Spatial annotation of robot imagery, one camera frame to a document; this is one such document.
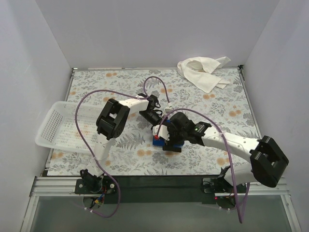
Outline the blue microfiber towel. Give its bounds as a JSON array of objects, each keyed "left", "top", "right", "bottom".
[{"left": 152, "top": 135, "right": 184, "bottom": 147}]

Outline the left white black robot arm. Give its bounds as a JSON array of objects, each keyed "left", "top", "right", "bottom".
[{"left": 80, "top": 94, "right": 161, "bottom": 190}]

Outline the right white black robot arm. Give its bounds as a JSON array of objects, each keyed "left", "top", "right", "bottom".
[{"left": 154, "top": 112, "right": 289, "bottom": 188}]

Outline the floral patterned table mat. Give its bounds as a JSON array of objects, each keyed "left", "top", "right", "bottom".
[{"left": 47, "top": 68, "right": 275, "bottom": 176}]

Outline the white crumpled towel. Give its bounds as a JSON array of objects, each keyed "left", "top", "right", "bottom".
[{"left": 177, "top": 57, "right": 231, "bottom": 93}]

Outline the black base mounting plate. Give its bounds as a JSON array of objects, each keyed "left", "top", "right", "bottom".
[{"left": 74, "top": 175, "right": 234, "bottom": 204}]

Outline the white perforated plastic basket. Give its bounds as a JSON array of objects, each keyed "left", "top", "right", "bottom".
[{"left": 35, "top": 101, "right": 109, "bottom": 154}]

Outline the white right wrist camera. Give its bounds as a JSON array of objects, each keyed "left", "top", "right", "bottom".
[{"left": 152, "top": 125, "right": 169, "bottom": 141}]

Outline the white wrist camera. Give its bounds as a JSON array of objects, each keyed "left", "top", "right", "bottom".
[
  {"left": 152, "top": 125, "right": 169, "bottom": 141},
  {"left": 163, "top": 106, "right": 173, "bottom": 115}
]

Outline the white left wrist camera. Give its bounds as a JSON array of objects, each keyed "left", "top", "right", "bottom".
[{"left": 163, "top": 106, "right": 173, "bottom": 115}]

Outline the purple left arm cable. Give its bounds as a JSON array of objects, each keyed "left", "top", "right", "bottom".
[{"left": 75, "top": 76, "right": 171, "bottom": 218}]

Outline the aluminium frame rail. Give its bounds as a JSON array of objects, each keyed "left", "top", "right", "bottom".
[{"left": 21, "top": 175, "right": 301, "bottom": 232}]

